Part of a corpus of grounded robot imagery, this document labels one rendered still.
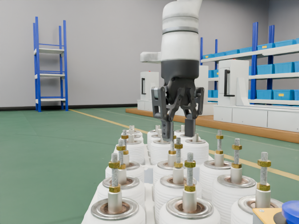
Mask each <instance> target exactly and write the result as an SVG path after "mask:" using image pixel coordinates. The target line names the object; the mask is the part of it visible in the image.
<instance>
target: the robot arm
mask: <svg viewBox="0 0 299 224"><path fill-rule="evenodd" d="M201 4H202V0H177V1H174V2H171V3H168V4H167V5H166V6H165V7H164V9H163V15H162V45H161V52H142V53H141V54H140V62H143V63H152V64H161V78H163V79H164V84H163V86H162V87H152V88H151V96H152V108H153V117H154V118H157V119H159V120H161V122H162V139H163V140H164V141H168V142H171V141H173V135H174V123H173V122H172V121H173V118H174V115H175V113H176V111H178V109H179V106H180V107H181V109H183V111H184V114H185V117H186V118H187V119H185V136H187V137H194V136H195V120H196V118H197V117H198V116H199V115H202V112H203V101H204V88H203V87H195V84H194V80H195V79H197V78H198V77H199V39H198V14H199V10H200V7H201ZM197 103H198V109H196V107H197ZM169 104H170V105H169ZM158 106H159V107H160V112H159V107H158ZM189 110H190V111H189ZM168 111H169V114H168V115H167V112H168Z"/></svg>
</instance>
